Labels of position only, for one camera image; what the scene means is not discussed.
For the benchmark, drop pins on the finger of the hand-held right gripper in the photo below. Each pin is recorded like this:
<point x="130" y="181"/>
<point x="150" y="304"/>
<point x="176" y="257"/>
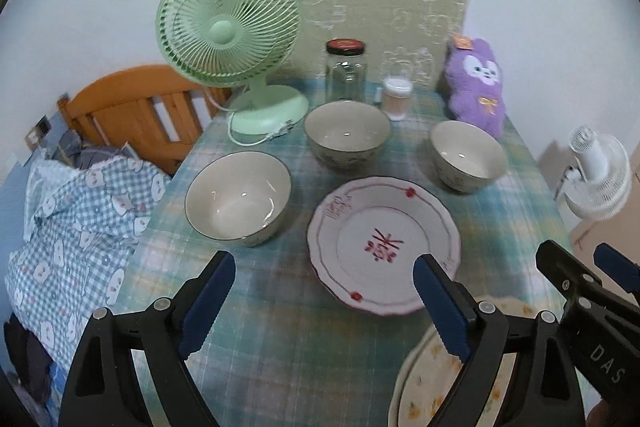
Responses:
<point x="620" y="264"/>
<point x="567" y="267"/>

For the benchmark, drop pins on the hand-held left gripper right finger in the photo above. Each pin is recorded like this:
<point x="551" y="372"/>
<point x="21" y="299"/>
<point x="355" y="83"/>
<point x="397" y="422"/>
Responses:
<point x="442" y="307"/>

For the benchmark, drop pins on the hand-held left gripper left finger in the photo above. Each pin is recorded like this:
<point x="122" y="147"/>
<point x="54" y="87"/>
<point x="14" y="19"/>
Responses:
<point x="207" y="302"/>

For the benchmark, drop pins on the cream plate with yellow flowers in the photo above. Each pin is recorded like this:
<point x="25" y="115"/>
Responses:
<point x="425" y="387"/>

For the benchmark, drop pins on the white plate with red pattern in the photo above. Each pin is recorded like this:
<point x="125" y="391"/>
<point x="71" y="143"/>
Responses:
<point x="380" y="232"/>

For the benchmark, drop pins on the large cream ceramic bowl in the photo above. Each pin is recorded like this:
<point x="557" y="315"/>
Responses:
<point x="235" y="202"/>

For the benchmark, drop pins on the small cream ceramic bowl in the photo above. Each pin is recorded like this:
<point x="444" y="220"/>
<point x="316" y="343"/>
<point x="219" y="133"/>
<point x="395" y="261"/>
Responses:
<point x="467" y="157"/>

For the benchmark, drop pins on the white fan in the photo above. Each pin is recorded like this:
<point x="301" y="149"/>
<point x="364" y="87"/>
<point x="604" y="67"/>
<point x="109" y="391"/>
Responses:
<point x="597" y="172"/>

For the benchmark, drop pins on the blue checked blanket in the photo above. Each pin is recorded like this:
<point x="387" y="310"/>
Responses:
<point x="75" y="232"/>

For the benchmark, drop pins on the dark cloth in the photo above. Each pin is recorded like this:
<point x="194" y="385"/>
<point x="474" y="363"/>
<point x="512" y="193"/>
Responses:
<point x="27" y="357"/>

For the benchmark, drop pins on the purple plush toy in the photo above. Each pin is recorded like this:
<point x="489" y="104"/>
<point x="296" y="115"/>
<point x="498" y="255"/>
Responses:
<point x="475" y="82"/>

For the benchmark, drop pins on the cotton swab container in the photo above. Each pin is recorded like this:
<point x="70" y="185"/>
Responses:
<point x="397" y="99"/>

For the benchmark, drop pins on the glass jar with dark lid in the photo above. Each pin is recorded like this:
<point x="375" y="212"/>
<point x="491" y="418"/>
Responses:
<point x="346" y="74"/>

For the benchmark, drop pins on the green desk fan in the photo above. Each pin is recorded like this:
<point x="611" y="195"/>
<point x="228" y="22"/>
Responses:
<point x="227" y="32"/>

